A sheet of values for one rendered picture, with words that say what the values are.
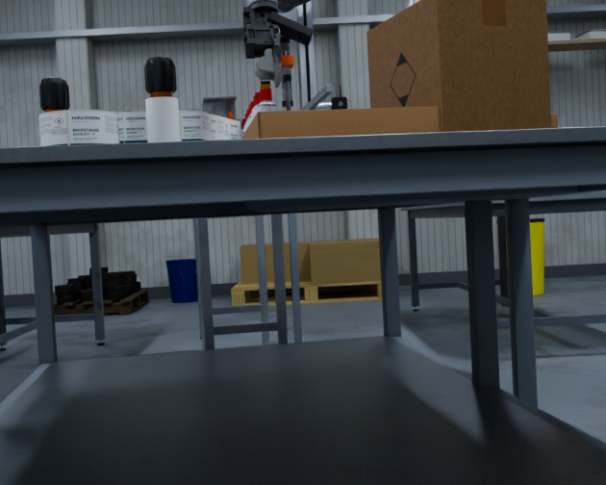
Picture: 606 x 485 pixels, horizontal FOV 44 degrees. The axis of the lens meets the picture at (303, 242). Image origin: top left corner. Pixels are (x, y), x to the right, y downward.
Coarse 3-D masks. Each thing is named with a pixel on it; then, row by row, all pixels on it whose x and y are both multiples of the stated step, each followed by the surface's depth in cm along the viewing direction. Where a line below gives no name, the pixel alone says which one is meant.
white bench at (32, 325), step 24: (0, 240) 477; (96, 240) 473; (0, 264) 475; (96, 264) 474; (0, 288) 473; (96, 288) 474; (0, 312) 474; (96, 312) 475; (0, 336) 393; (96, 336) 475
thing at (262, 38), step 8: (248, 8) 184; (256, 8) 184; (264, 8) 184; (272, 8) 184; (248, 16) 185; (256, 16) 184; (264, 16) 187; (248, 24) 181; (256, 24) 181; (264, 24) 181; (272, 24) 184; (248, 32) 181; (256, 32) 181; (264, 32) 181; (272, 32) 181; (248, 40) 180; (256, 40) 180; (264, 40) 181; (272, 40) 181; (280, 40) 181; (248, 48) 181; (256, 48) 183; (264, 48) 183; (272, 48) 183; (248, 56) 185; (256, 56) 185; (264, 56) 186
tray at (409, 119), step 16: (272, 112) 104; (288, 112) 104; (304, 112) 104; (320, 112) 105; (336, 112) 105; (352, 112) 106; (368, 112) 106; (384, 112) 106; (400, 112) 107; (416, 112) 107; (432, 112) 107; (256, 128) 106; (272, 128) 104; (288, 128) 104; (304, 128) 105; (320, 128) 105; (336, 128) 105; (352, 128) 106; (368, 128) 106; (384, 128) 106; (400, 128) 107; (416, 128) 107; (432, 128) 107
